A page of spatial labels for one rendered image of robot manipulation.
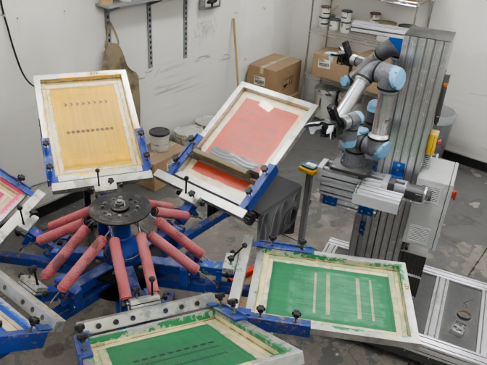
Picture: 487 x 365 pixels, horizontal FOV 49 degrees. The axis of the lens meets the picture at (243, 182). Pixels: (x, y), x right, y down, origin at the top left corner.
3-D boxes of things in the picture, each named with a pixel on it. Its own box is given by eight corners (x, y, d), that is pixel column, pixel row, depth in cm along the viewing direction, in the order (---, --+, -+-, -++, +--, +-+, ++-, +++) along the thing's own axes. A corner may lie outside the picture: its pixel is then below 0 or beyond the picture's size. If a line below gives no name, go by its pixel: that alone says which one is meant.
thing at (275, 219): (286, 221, 380) (291, 182, 364) (296, 227, 375) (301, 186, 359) (246, 250, 348) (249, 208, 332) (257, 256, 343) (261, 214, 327)
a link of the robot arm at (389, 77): (369, 149, 320) (387, 59, 293) (390, 158, 310) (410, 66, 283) (356, 154, 312) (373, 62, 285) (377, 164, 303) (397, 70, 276)
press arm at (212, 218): (261, 190, 370) (261, 182, 367) (268, 193, 367) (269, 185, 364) (121, 277, 283) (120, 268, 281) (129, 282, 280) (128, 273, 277)
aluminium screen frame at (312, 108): (243, 85, 356) (242, 81, 353) (319, 109, 326) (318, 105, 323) (172, 175, 330) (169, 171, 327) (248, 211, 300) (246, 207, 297)
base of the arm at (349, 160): (367, 161, 328) (370, 146, 323) (361, 171, 316) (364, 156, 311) (343, 155, 334) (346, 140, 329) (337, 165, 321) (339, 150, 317)
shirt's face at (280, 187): (250, 164, 384) (251, 164, 383) (302, 185, 361) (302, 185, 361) (206, 189, 350) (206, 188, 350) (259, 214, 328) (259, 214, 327)
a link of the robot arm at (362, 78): (364, 51, 295) (315, 126, 293) (380, 56, 288) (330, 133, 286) (371, 63, 304) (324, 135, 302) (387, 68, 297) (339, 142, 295)
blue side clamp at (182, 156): (201, 139, 341) (196, 132, 336) (206, 142, 339) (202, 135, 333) (172, 175, 331) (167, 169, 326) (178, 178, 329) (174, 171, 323)
